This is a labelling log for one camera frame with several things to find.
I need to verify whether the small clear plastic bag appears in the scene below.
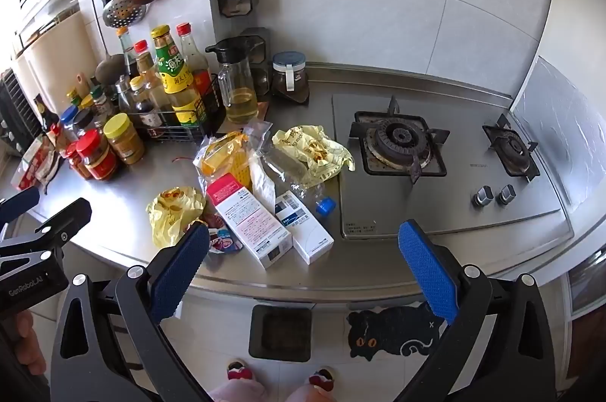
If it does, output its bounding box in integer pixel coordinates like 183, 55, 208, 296
244, 120, 276, 157

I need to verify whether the pink and white carton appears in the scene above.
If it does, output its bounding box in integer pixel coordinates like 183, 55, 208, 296
206, 174, 293, 270

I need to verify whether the glass oil pitcher black lid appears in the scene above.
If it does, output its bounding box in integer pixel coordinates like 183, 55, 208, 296
205, 37, 263, 125

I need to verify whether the yellow printed paper wrapper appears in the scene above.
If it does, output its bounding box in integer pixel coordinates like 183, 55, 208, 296
146, 187, 209, 249
272, 125, 357, 190

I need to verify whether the person's left leg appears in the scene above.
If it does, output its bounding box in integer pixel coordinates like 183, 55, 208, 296
208, 378, 267, 402

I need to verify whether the black stove burner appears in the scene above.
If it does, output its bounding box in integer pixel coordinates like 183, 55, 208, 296
482, 114, 540, 182
349, 95, 450, 185

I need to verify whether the person's right leg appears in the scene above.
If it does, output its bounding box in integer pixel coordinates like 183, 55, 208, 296
289, 383, 333, 402

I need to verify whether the person's right slipper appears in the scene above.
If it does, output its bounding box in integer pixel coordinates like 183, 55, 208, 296
308, 366, 337, 390

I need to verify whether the black wire basket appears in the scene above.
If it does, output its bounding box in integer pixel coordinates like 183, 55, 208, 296
125, 75, 227, 142

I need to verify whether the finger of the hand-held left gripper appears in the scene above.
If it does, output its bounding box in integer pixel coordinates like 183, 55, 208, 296
0, 187, 41, 225
0, 198, 93, 284

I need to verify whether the small glass jar white lid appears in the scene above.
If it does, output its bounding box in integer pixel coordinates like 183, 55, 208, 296
271, 52, 308, 97

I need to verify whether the crushed clear bottle blue cap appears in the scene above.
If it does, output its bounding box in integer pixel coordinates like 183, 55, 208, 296
258, 144, 338, 218

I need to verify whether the black slotted rack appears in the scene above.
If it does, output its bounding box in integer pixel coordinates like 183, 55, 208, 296
0, 68, 43, 153

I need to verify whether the white and blue carton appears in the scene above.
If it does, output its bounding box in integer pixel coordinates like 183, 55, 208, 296
275, 190, 334, 265

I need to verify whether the yellow foam fruit net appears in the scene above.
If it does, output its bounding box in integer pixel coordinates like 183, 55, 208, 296
199, 132, 251, 191

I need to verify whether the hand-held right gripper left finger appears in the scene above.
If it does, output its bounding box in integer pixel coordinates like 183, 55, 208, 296
50, 222, 211, 402

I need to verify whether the person's slipper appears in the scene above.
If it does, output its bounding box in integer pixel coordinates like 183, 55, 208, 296
226, 360, 259, 384
308, 366, 337, 390

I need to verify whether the purple snack wrapper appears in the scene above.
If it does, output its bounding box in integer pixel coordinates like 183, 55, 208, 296
203, 215, 245, 254

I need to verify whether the brown round object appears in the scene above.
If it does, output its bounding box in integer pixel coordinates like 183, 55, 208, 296
95, 54, 127, 87

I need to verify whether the red and white seasoning packet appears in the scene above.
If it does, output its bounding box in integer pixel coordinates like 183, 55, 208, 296
12, 134, 63, 191

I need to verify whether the silver foil splash guard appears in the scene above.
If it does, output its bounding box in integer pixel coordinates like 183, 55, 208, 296
511, 56, 606, 213

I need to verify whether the stainless steel gas stove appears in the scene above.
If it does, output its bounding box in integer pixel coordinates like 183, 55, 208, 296
331, 92, 576, 242

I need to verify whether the black wall spice box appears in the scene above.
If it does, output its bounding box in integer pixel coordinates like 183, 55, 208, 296
218, 0, 257, 19
253, 66, 273, 96
237, 27, 272, 67

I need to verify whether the person's left hand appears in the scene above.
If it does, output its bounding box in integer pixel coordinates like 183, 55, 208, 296
8, 311, 50, 367

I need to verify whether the person's left slipper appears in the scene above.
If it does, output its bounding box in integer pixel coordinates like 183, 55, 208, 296
226, 360, 259, 384

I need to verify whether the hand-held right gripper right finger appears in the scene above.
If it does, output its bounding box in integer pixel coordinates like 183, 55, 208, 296
393, 218, 557, 402

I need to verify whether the person's leg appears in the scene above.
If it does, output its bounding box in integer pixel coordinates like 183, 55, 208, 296
289, 383, 333, 402
208, 378, 267, 402

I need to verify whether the black cat shaped mat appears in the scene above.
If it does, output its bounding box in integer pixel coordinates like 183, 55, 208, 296
345, 302, 448, 360

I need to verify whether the black trash bin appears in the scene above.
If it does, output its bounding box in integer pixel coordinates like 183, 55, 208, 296
248, 304, 313, 361

